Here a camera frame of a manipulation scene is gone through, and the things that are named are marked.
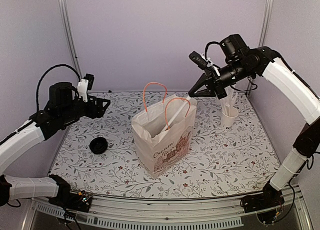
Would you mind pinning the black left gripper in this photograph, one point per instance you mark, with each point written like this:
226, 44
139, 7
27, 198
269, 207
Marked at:
99, 112

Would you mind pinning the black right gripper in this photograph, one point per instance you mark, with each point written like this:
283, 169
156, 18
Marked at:
204, 79

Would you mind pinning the white straw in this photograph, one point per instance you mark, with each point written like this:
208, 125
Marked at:
187, 101

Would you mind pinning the stack of black cup lids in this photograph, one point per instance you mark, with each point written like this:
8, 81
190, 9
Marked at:
98, 145

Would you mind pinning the paper takeout bag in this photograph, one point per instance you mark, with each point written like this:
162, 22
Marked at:
156, 150

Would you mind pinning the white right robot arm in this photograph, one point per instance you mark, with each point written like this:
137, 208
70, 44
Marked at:
270, 65

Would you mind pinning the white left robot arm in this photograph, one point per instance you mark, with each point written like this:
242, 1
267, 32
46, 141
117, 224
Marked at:
38, 128

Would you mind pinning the white cup with straws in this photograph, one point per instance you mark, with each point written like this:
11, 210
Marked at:
228, 111

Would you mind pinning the floral tablecloth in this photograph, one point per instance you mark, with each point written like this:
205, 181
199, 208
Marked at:
220, 162

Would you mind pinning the black right gripper camera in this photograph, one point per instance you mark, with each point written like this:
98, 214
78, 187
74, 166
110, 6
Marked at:
204, 64

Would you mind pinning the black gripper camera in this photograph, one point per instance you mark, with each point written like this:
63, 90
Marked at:
84, 85
204, 64

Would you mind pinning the black left gripper camera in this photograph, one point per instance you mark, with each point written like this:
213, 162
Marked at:
84, 85

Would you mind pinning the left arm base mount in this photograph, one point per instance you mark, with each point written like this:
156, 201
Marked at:
80, 201

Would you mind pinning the aluminium front rail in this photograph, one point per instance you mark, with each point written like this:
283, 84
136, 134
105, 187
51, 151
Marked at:
111, 212

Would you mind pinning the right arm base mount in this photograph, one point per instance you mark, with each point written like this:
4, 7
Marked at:
267, 199

